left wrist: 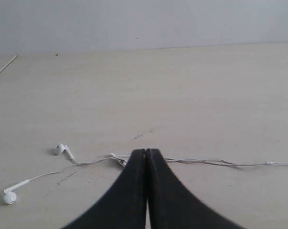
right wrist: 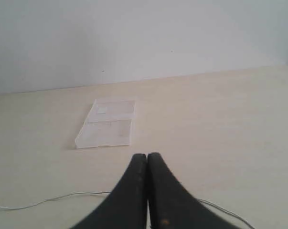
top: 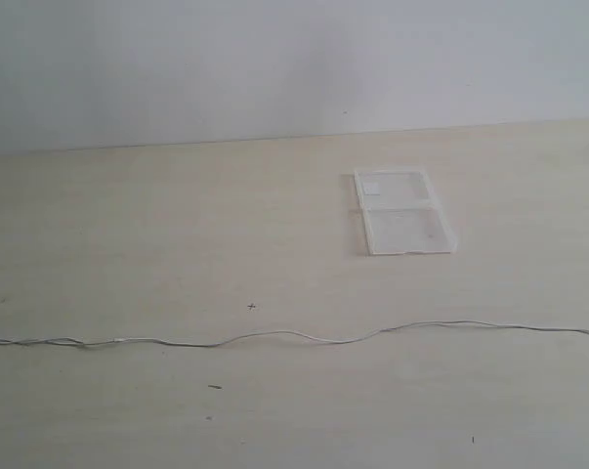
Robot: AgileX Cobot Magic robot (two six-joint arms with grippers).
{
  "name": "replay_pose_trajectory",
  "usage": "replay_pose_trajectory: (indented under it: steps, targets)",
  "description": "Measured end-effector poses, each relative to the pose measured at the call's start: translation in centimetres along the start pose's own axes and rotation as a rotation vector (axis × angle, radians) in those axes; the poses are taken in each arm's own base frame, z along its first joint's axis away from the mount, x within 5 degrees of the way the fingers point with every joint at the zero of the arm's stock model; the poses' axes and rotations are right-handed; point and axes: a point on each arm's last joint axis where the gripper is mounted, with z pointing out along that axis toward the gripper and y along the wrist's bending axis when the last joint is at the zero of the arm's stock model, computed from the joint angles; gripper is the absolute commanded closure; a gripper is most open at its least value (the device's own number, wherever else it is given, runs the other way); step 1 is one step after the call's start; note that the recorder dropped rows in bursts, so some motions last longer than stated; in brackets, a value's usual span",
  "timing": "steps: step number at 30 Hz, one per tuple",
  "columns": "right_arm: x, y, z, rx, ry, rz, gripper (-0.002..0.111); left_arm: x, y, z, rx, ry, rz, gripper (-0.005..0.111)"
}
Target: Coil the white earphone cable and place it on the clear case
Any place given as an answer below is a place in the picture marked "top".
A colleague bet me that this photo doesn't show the clear plastic open case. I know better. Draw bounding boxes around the clear plastic open case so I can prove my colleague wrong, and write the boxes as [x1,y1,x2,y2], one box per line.
[354,167,458,256]

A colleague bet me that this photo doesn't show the white wired earphones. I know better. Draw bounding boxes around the white wired earphones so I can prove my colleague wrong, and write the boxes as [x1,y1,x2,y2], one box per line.
[0,320,589,350]

